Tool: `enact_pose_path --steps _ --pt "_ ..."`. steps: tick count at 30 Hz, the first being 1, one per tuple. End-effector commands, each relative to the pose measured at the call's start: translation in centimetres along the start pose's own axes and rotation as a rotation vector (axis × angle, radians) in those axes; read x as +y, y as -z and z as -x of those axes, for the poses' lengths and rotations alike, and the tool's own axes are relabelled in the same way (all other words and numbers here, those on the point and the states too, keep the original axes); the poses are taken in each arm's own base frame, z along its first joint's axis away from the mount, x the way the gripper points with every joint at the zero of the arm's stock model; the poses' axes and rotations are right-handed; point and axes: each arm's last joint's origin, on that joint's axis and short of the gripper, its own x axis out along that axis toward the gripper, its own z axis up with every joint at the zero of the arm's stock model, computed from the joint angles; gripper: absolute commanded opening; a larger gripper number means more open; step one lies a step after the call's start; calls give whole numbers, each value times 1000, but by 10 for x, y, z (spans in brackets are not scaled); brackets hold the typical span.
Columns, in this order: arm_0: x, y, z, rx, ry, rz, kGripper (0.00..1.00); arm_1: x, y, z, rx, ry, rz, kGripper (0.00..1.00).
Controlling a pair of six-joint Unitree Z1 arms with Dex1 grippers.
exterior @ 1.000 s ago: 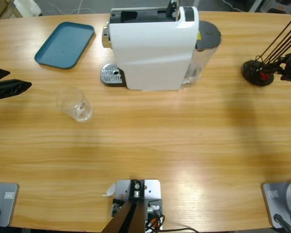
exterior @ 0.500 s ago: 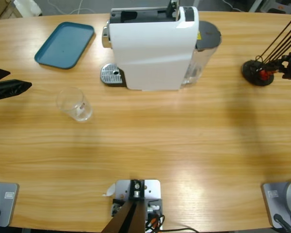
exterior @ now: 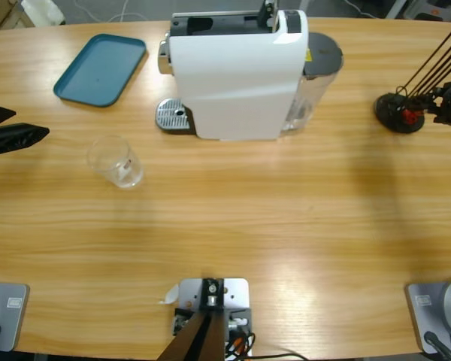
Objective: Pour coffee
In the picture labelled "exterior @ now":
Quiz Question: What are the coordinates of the clear glass cup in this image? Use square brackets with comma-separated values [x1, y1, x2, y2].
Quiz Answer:
[86, 135, 145, 190]

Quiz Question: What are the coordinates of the grey coffee machine lever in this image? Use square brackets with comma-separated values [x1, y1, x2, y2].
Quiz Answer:
[257, 0, 280, 29]

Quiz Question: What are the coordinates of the white capsule coffee machine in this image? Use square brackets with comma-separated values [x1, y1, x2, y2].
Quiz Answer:
[157, 9, 309, 143]

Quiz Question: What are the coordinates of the black capsule holder with rods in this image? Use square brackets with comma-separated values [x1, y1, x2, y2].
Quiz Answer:
[374, 24, 451, 135]

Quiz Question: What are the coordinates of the grey equipment box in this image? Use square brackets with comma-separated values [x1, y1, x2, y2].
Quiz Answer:
[413, 0, 451, 22]

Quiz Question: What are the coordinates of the brown cardboard box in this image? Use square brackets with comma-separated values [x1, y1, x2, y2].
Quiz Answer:
[0, 0, 23, 33]

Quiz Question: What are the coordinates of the teal plastic tray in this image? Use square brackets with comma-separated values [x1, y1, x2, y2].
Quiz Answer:
[53, 33, 148, 109]

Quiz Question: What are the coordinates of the white foam block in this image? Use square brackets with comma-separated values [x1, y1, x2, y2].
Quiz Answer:
[21, 0, 65, 26]

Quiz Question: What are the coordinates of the clear water tank black lid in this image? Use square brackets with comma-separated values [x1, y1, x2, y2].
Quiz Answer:
[281, 32, 345, 132]

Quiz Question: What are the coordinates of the white paper tab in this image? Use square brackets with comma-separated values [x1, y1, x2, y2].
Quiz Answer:
[158, 284, 180, 305]

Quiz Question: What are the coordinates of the white metal frame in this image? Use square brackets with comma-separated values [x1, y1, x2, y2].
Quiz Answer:
[383, 0, 414, 20]

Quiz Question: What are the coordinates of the white floor cable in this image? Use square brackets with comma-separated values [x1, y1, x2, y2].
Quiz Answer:
[74, 0, 174, 23]

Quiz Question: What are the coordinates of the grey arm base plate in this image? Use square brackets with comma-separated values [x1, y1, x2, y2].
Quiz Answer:
[404, 277, 451, 354]
[0, 281, 30, 353]

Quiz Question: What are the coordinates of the white block with dark post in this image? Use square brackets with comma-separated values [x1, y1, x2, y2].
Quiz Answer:
[159, 277, 253, 361]

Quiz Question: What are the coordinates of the black power cable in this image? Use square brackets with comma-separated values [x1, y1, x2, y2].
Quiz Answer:
[253, 351, 309, 361]

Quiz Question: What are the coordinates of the orange black cable bundle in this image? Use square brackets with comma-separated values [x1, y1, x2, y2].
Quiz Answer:
[224, 329, 256, 361]

